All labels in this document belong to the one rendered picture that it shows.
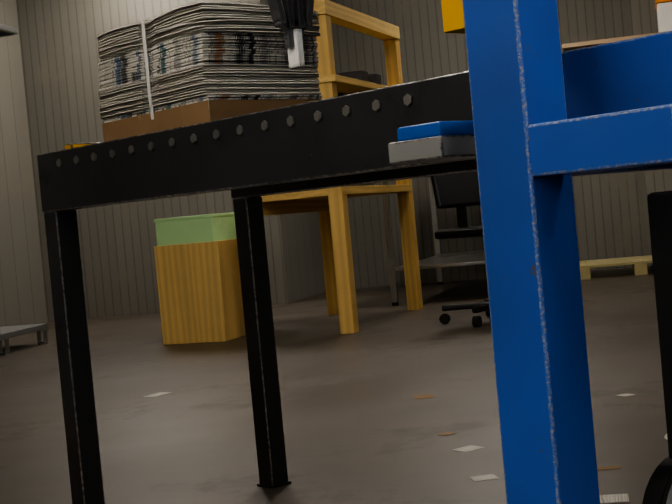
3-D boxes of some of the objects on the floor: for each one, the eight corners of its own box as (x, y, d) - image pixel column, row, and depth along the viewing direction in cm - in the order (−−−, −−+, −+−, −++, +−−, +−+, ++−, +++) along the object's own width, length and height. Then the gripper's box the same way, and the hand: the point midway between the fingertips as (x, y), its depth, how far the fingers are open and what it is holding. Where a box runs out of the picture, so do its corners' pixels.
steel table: (527, 277, 992) (516, 145, 989) (498, 298, 803) (484, 135, 800) (435, 284, 1011) (423, 155, 1008) (386, 306, 821) (371, 147, 819)
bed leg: (72, 537, 262) (40, 212, 260) (96, 530, 266) (64, 210, 264) (87, 541, 257) (54, 210, 255) (111, 534, 261) (79, 209, 259)
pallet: (714, 263, 957) (713, 250, 957) (719, 269, 884) (718, 255, 884) (568, 274, 985) (567, 261, 984) (561, 281, 911) (560, 267, 911)
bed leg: (256, 486, 296) (229, 199, 294) (275, 481, 300) (249, 197, 298) (272, 488, 291) (245, 197, 290) (291, 483, 295) (264, 195, 293)
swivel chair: (566, 311, 673) (550, 131, 670) (547, 323, 615) (530, 126, 612) (454, 317, 693) (439, 143, 690) (425, 330, 635) (408, 140, 632)
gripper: (298, -54, 240) (309, 71, 241) (245, -59, 231) (257, 70, 232) (324, -63, 235) (336, 65, 235) (271, -69, 226) (283, 64, 227)
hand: (295, 48), depth 234 cm, fingers closed
